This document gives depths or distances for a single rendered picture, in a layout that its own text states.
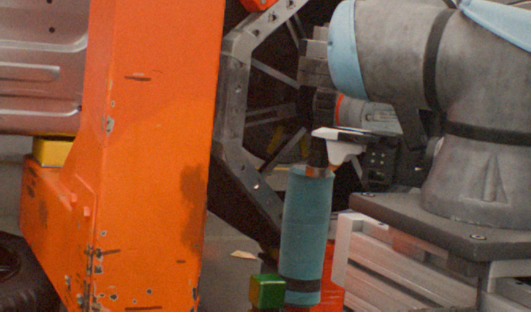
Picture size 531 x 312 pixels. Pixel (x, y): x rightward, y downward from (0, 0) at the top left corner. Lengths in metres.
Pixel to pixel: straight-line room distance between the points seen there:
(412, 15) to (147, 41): 0.41
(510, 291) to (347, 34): 0.33
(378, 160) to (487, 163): 0.57
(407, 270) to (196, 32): 0.47
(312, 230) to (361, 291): 0.58
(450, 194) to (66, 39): 1.02
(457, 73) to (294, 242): 0.79
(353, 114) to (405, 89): 0.69
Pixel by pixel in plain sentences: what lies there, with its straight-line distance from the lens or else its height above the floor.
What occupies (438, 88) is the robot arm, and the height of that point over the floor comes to 0.95.
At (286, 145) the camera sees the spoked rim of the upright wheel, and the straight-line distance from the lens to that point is 1.88.
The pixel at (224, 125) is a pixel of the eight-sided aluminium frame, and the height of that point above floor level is 0.80.
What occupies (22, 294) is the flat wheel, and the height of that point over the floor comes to 0.50.
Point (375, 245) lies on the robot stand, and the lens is 1.08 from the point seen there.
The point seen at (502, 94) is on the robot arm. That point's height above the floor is 0.95.
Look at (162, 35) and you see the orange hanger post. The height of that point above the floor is 0.97.
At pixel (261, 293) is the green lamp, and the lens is 1.22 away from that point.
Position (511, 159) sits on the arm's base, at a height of 0.89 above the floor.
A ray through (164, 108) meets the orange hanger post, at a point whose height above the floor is 0.87.
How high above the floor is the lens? 1.00
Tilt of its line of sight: 7 degrees down
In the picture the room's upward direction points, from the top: 6 degrees clockwise
